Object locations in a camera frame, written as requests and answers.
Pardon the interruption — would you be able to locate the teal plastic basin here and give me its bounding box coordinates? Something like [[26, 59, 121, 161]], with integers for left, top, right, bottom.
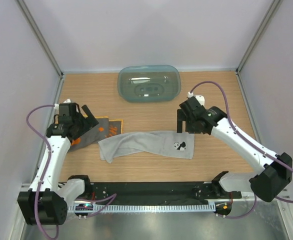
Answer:
[[117, 65, 181, 103]]

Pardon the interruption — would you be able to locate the orange grey towel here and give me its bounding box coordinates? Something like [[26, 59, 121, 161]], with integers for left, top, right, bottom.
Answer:
[[68, 116, 124, 153]]

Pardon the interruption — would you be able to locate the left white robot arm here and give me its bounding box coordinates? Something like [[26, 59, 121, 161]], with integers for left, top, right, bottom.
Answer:
[[17, 99, 99, 226]]

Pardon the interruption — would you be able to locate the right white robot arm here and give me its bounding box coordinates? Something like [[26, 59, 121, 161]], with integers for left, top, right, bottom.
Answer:
[[177, 92, 293, 202]]

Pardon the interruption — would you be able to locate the slotted cable duct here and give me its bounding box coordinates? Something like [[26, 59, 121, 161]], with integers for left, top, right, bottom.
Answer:
[[68, 202, 216, 214]]

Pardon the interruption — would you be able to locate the grey panda towel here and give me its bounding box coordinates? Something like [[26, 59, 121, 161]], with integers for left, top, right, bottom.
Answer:
[[98, 130, 195, 163]]

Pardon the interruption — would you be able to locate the aluminium frame rail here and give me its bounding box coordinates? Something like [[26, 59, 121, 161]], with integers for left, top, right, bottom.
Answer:
[[18, 177, 287, 203]]

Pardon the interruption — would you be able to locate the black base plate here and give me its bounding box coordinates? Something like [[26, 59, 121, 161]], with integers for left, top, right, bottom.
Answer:
[[78, 181, 242, 206]]

